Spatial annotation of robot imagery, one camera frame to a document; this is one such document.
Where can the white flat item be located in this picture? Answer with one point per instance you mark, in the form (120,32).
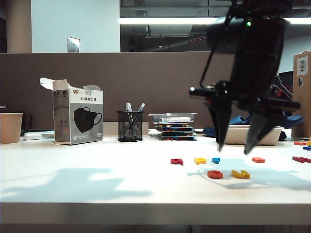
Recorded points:
(175,119)

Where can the grey white mask box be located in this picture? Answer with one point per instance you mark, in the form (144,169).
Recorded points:
(77,116)

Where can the letter magnet pack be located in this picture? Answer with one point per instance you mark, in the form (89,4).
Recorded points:
(173,126)
(176,133)
(176,138)

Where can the clear plastic case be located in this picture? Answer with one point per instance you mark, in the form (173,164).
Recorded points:
(155,116)

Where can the white earbuds case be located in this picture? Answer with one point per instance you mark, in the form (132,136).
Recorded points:
(32,136)

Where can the red letter q magnet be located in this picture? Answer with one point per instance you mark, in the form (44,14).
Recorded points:
(176,161)

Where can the black mesh pen holder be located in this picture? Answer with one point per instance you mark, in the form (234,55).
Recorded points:
(130,128)

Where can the yellow letter p magnet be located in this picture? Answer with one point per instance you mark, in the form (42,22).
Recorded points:
(199,161)

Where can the grey flat notebook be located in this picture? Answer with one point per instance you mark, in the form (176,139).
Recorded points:
(48,134)

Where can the brown desk partition screen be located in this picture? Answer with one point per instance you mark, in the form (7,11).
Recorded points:
(121,85)

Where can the red plaid garment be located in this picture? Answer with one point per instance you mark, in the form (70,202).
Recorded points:
(283,93)

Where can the blue letter r magnet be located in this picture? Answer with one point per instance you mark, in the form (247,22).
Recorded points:
(215,160)

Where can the black silver pen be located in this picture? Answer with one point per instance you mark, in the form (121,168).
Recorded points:
(128,106)
(141,107)

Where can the orange letter c magnet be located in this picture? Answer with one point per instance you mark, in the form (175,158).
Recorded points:
(211,175)

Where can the navy blue rubber slipper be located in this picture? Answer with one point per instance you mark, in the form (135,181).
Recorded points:
(239,120)
(294,120)

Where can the metal wall switch plate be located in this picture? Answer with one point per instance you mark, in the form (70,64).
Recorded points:
(73,44)

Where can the brown cardboard box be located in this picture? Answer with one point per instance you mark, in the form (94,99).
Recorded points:
(301,116)

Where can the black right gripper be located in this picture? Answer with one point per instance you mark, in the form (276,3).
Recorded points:
(252,82)

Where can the beige pulp tray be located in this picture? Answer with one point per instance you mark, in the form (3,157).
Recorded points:
(238,136)

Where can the brown paper cup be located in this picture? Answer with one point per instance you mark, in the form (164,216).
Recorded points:
(11,127)

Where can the orange letter s magnet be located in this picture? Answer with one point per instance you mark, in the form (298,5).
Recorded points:
(258,159)

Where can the dark red letter magnet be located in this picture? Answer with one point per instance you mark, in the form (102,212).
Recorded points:
(300,159)

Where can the yellow letter u magnet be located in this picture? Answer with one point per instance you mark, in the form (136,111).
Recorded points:
(236,174)

